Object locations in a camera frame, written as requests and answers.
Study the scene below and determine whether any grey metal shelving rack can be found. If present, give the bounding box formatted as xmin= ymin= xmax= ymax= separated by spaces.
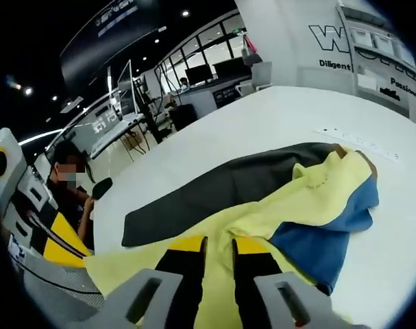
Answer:
xmin=337 ymin=3 xmax=416 ymax=114

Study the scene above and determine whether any brown cardboard box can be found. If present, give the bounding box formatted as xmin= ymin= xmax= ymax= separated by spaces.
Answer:
xmin=120 ymin=135 xmax=140 ymax=151

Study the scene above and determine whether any white office desk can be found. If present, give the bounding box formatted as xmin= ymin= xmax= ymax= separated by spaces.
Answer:
xmin=87 ymin=114 xmax=147 ymax=160

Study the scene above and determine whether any black computer case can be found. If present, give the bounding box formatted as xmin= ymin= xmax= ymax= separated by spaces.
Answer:
xmin=169 ymin=103 xmax=198 ymax=133

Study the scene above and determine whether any black rounded object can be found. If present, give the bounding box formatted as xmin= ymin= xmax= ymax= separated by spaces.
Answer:
xmin=92 ymin=177 xmax=113 ymax=200

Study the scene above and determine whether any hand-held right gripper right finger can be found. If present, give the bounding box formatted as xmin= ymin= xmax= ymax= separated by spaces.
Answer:
xmin=230 ymin=239 xmax=342 ymax=329

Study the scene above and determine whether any hanging pink and black bag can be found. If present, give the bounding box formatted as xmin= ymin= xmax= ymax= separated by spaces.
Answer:
xmin=241 ymin=32 xmax=263 ymax=66

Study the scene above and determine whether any dark overhead banner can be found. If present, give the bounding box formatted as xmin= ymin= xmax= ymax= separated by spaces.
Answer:
xmin=59 ymin=0 xmax=160 ymax=88

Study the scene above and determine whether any grey office counter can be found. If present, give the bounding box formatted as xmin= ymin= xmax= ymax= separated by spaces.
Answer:
xmin=175 ymin=77 xmax=253 ymax=114

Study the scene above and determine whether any person's grey clothing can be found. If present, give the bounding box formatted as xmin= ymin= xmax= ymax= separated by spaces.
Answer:
xmin=17 ymin=256 xmax=106 ymax=319

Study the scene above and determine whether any white storage bin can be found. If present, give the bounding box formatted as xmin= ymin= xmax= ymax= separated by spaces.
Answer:
xmin=396 ymin=40 xmax=416 ymax=66
xmin=350 ymin=27 xmax=371 ymax=47
xmin=371 ymin=32 xmax=397 ymax=52

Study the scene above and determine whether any yellow blue grey garment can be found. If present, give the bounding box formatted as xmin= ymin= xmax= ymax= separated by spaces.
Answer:
xmin=84 ymin=142 xmax=380 ymax=329

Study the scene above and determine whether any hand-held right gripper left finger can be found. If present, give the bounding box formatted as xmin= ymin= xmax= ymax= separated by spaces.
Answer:
xmin=106 ymin=236 xmax=208 ymax=329

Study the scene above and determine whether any black monitor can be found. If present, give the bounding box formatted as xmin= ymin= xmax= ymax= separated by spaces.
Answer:
xmin=212 ymin=58 xmax=249 ymax=80
xmin=185 ymin=64 xmax=212 ymax=83

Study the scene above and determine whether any white office chair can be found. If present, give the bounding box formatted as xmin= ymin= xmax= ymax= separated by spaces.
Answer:
xmin=237 ymin=61 xmax=273 ymax=95

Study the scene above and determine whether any white framed clear panel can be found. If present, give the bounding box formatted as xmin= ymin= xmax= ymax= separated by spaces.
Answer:
xmin=106 ymin=60 xmax=140 ymax=117

